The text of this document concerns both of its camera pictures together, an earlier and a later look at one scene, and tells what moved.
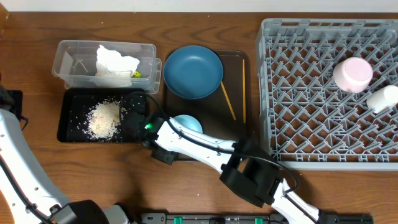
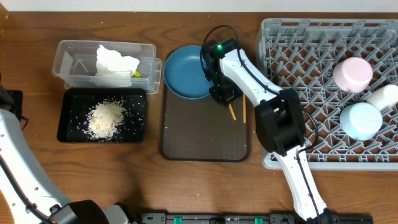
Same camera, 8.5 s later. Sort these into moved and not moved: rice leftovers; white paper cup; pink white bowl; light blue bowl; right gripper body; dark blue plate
Moved: right gripper body; light blue bowl
Not moved: pink white bowl; dark blue plate; rice leftovers; white paper cup
